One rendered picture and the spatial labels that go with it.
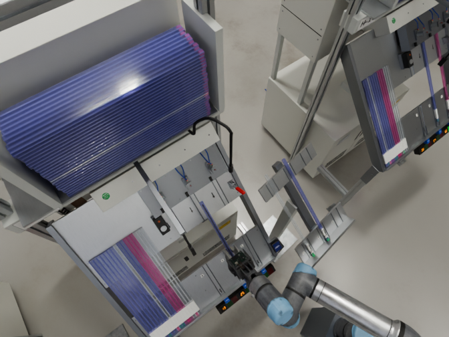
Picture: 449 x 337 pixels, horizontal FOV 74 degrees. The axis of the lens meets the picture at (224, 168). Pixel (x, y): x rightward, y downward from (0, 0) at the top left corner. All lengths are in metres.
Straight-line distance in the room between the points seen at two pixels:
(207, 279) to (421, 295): 1.61
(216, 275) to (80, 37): 1.06
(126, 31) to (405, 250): 2.28
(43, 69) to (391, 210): 2.38
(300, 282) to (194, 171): 0.55
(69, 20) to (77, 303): 1.93
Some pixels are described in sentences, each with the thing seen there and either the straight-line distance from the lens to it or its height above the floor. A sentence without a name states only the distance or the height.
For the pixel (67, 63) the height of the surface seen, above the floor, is 1.64.
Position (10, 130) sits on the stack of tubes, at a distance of 0.83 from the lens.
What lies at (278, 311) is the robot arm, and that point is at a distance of 1.02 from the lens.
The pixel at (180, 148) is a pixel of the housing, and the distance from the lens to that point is 1.10.
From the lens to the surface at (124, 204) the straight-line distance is 1.19.
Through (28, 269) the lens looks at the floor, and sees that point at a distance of 2.66.
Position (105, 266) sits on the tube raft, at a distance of 1.27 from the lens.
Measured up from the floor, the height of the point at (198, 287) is 0.80.
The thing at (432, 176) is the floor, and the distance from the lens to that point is 2.93.
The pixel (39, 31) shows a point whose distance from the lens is 0.91.
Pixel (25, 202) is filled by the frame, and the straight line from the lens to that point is 1.06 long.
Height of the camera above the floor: 2.22
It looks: 64 degrees down
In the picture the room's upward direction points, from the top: 2 degrees counter-clockwise
